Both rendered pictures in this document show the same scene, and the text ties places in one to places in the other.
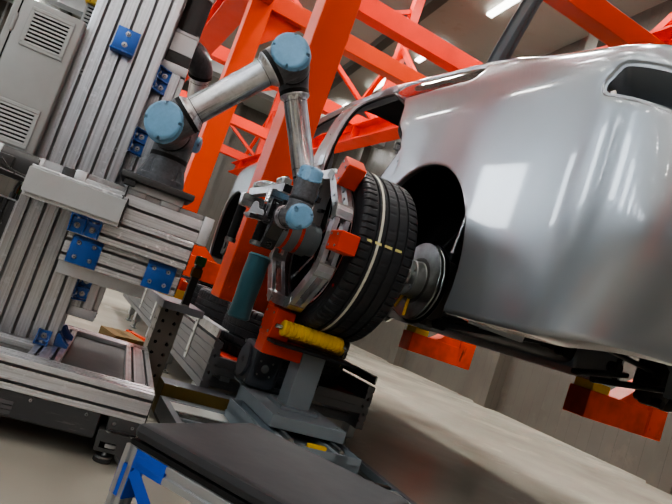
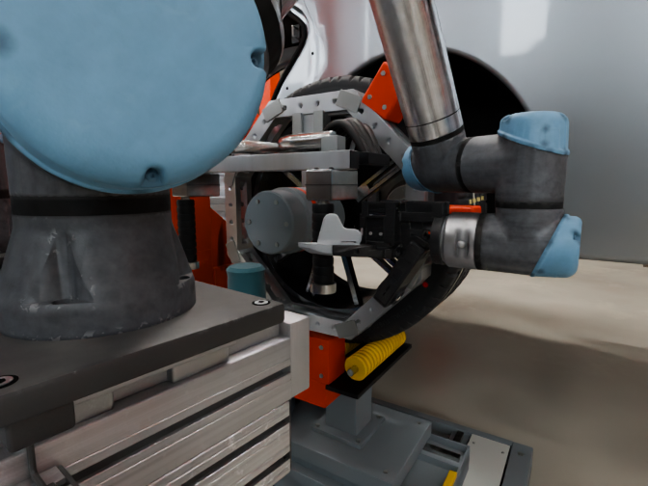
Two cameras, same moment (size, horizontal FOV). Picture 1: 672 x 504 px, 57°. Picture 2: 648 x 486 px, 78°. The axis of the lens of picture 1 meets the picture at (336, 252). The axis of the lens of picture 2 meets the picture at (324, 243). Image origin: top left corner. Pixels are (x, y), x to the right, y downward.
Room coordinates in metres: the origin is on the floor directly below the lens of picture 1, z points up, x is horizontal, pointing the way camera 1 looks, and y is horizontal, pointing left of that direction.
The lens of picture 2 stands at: (1.56, 0.63, 0.93)
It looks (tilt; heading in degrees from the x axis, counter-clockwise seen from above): 8 degrees down; 326
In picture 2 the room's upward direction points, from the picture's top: straight up
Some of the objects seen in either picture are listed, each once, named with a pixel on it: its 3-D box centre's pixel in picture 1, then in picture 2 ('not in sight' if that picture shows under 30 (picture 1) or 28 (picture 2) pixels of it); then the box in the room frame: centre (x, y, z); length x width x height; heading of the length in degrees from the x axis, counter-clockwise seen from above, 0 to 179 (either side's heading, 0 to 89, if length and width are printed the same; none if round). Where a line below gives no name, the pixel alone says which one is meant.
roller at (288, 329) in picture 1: (312, 336); (378, 350); (2.28, -0.02, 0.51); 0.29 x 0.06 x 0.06; 114
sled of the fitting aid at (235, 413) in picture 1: (288, 436); (365, 461); (2.37, -0.06, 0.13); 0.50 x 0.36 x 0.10; 24
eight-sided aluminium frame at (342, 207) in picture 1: (306, 239); (316, 217); (2.35, 0.12, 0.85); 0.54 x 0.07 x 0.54; 24
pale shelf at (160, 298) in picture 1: (174, 302); not in sight; (2.72, 0.59, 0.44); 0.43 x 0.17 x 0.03; 24
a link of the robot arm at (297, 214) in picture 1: (296, 215); (526, 241); (1.83, 0.15, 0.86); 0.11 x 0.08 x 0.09; 24
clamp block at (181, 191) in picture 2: (251, 201); (196, 183); (2.42, 0.38, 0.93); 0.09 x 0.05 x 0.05; 114
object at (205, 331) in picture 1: (172, 314); not in sight; (3.90, 0.84, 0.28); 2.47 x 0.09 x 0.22; 24
